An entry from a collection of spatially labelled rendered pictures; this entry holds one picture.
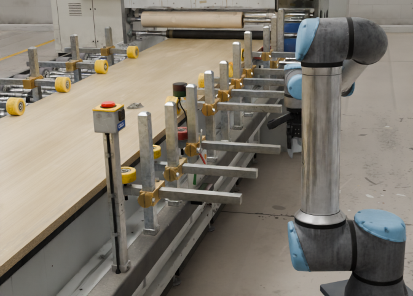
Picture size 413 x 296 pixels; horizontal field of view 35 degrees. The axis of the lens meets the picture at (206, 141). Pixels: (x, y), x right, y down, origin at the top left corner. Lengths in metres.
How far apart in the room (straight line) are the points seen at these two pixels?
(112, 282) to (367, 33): 1.02
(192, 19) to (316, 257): 3.29
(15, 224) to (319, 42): 1.00
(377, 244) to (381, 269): 0.08
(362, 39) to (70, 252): 1.13
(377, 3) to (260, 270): 8.20
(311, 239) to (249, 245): 1.80
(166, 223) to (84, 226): 0.30
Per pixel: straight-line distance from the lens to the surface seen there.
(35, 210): 2.03
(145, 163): 2.15
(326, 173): 1.86
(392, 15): 11.22
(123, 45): 5.19
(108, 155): 1.88
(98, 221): 2.34
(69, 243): 2.16
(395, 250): 1.96
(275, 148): 2.59
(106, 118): 1.84
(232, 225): 3.93
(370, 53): 1.85
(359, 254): 1.94
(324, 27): 1.80
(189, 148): 2.61
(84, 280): 2.18
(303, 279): 3.37
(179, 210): 2.42
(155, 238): 2.22
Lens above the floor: 1.69
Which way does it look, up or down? 18 degrees down
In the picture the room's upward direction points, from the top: 2 degrees counter-clockwise
